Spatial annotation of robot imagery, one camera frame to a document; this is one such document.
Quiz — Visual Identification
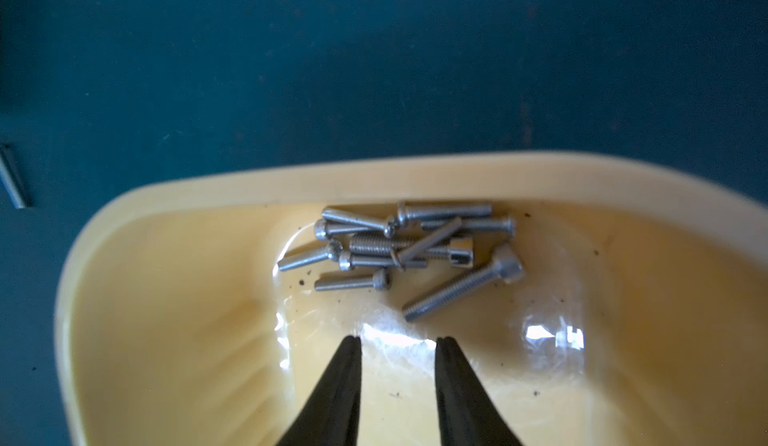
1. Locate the green mat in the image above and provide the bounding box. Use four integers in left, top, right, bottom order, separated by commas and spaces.
1, 0, 767, 445

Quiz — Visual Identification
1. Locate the long socket head screw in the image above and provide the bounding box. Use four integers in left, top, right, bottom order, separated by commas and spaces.
402, 243, 526, 322

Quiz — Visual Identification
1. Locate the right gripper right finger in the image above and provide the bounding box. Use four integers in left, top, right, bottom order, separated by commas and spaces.
434, 337, 522, 446

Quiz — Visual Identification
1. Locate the silver pan head screw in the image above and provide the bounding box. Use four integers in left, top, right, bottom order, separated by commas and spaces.
1, 143, 32, 209

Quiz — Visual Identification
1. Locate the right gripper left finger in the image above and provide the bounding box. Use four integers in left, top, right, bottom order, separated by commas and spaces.
277, 335, 362, 445

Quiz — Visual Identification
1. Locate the top silver screw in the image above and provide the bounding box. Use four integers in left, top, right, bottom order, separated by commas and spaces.
395, 202, 493, 227

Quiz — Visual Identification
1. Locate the yellow plastic storage box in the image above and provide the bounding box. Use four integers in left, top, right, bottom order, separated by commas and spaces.
55, 153, 767, 445

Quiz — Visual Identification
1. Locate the short socket head screw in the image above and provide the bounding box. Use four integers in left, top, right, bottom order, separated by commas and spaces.
314, 269, 391, 291

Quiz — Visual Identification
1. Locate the silver screw pile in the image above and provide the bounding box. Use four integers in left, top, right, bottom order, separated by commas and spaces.
275, 207, 517, 272

